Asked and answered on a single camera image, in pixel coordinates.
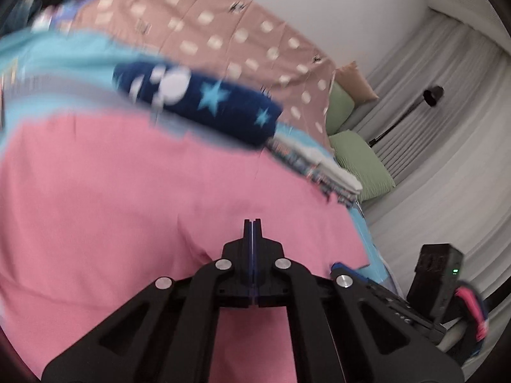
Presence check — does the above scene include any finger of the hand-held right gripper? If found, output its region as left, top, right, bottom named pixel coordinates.
left=331, top=262, right=408, bottom=312

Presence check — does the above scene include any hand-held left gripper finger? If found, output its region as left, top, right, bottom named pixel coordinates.
left=254, top=219, right=466, bottom=383
left=41, top=219, right=253, bottom=383

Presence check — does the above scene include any pink garment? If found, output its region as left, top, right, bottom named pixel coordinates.
left=0, top=114, right=372, bottom=383

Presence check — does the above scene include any stack of folded clothes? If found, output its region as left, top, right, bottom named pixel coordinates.
left=267, top=130, right=356, bottom=208

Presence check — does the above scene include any folded cream cloth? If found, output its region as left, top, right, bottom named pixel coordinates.
left=315, top=155, right=364, bottom=194

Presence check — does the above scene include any green pillow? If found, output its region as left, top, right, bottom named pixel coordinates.
left=329, top=130, right=396, bottom=202
left=325, top=82, right=356, bottom=136

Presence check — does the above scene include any grey curtain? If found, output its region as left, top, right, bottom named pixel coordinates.
left=351, top=6, right=511, bottom=320

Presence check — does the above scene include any navy star fleece blanket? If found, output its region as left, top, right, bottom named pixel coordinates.
left=113, top=62, right=284, bottom=150

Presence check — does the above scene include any black pole stand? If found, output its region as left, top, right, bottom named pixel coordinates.
left=367, top=86, right=445, bottom=147

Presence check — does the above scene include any tan pillow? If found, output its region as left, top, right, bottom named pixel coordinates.
left=333, top=61, right=379, bottom=102

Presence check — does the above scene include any brown polka dot sheet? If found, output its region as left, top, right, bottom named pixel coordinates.
left=72, top=0, right=340, bottom=156

